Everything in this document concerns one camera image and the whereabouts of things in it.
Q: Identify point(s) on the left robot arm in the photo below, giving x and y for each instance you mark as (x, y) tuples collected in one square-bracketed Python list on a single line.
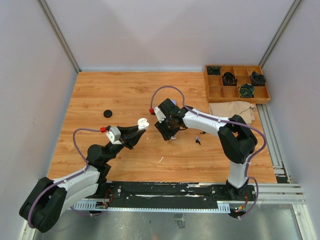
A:
[(70, 182)]

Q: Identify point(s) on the rolled black tie centre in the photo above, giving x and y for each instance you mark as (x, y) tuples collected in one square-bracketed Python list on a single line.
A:
[(228, 79)]

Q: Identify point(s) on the beige folded cloth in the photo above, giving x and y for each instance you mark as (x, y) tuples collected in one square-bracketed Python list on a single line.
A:
[(229, 109)]

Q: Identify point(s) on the rolled dark tie top-left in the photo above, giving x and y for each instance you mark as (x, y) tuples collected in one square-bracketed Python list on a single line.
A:
[(214, 70)]

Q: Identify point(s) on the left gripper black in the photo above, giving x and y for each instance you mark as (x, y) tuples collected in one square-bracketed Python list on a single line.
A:
[(128, 141)]

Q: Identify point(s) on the wooden compartment tray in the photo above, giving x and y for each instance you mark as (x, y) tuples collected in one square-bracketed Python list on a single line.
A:
[(216, 92)]

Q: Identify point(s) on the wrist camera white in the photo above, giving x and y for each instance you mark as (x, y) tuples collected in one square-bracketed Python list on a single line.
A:
[(161, 117), (114, 135)]

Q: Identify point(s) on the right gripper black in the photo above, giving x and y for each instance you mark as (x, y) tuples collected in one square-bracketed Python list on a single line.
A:
[(166, 134)]

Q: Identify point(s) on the rolled black tie right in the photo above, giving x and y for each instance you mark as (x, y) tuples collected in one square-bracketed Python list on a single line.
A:
[(257, 79)]

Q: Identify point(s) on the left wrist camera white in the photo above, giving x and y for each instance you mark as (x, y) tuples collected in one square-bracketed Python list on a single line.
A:
[(114, 135)]

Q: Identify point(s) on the rolled blue patterned tie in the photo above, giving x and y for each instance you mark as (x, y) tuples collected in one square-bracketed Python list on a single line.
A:
[(246, 91)]

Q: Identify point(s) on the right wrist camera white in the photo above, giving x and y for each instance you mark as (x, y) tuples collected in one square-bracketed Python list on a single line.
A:
[(161, 117)]

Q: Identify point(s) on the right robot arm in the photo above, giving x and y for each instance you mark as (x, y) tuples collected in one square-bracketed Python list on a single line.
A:
[(236, 138)]

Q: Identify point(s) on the black earbud charging case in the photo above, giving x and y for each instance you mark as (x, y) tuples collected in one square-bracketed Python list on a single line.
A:
[(107, 113)]

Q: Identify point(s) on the rolled black tie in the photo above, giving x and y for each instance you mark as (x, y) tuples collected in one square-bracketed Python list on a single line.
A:
[(228, 79), (257, 79)]

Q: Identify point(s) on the white earbud charging case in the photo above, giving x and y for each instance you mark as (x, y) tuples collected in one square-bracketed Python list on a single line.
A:
[(142, 124)]

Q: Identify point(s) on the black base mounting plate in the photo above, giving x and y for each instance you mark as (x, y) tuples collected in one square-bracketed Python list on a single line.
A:
[(165, 196)]

